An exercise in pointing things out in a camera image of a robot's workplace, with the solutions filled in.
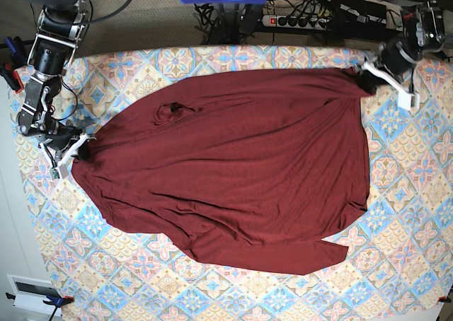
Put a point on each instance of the white power strip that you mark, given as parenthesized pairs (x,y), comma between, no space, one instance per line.
(295,22)

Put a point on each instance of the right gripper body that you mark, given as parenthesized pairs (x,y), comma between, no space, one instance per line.
(60,147)

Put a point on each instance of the maroon t-shirt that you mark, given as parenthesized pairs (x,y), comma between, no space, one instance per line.
(248,169)

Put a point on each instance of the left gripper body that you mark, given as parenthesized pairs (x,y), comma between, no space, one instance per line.
(394,58)

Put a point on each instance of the blue clamp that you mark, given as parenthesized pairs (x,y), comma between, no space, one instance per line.
(53,301)
(17,59)

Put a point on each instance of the blue clamp lower left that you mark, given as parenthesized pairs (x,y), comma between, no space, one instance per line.
(53,301)

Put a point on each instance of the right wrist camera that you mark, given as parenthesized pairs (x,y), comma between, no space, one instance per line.
(59,172)

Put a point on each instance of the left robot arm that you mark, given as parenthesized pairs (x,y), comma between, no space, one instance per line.
(423,31)

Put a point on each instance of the orange clamp right edge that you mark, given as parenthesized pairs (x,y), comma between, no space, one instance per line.
(444,299)

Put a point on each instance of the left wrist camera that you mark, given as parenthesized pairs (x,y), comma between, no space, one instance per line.
(408,101)

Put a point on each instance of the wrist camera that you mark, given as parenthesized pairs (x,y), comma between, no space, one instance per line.
(59,172)
(408,101)

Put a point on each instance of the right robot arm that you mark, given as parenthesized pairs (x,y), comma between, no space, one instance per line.
(62,25)

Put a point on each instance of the patterned tablecloth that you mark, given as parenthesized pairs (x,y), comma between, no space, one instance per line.
(399,258)

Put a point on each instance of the white floor vent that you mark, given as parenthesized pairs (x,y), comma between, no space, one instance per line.
(30,294)

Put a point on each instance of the blue clamp upper left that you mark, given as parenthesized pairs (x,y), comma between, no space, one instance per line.
(17,59)

